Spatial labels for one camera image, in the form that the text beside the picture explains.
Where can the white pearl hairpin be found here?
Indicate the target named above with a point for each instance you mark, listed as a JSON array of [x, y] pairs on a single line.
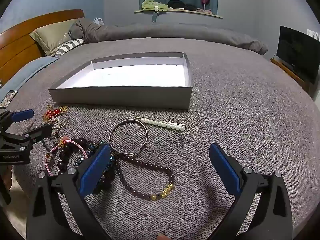
[[162, 124]]

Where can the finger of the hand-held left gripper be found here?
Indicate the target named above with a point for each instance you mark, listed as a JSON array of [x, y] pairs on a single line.
[[23, 115], [38, 132]]

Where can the wooden headboard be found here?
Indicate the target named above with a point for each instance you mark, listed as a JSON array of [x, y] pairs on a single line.
[[15, 47]]

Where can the wooden window sill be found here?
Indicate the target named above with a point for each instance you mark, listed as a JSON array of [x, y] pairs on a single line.
[[187, 11]]

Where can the wooden television stand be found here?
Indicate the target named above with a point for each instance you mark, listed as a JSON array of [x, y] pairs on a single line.
[[287, 71]]

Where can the small pink cloth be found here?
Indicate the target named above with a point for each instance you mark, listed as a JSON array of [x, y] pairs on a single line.
[[205, 11]]

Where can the phone with patterned case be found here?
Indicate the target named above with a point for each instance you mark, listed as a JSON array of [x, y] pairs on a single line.
[[8, 98]]

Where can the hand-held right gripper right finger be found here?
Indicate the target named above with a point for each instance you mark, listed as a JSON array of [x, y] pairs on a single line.
[[225, 168]]

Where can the green cloth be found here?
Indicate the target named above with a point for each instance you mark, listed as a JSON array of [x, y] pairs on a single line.
[[152, 5]]

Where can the shallow grey cardboard box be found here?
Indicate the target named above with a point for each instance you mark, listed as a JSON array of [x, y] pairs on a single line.
[[125, 97]]

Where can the grey duvet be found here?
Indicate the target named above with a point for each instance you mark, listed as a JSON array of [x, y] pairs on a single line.
[[175, 33]]

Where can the white plastic bag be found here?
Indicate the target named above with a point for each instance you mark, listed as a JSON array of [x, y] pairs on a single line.
[[98, 21]]

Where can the tan pillow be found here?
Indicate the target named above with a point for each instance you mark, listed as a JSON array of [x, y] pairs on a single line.
[[50, 36]]

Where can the light blue blanket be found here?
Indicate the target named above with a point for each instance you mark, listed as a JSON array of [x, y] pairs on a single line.
[[27, 67]]

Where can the red and gold hair ornament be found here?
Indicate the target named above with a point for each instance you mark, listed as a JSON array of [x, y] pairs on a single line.
[[56, 111]]

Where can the grey white striped pillow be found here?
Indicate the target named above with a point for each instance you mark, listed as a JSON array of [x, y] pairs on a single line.
[[70, 45]]

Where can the white wall socket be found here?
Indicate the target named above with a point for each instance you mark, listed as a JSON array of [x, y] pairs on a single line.
[[315, 35]]

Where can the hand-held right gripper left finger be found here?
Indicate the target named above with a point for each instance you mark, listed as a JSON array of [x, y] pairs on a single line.
[[96, 172]]

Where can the thin grey metal bangle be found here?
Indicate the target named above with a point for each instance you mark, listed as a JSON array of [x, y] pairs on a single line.
[[130, 121]]

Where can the black cloth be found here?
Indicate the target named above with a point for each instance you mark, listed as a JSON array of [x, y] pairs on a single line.
[[182, 5]]

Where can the black television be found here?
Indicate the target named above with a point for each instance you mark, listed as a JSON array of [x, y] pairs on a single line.
[[297, 47]]

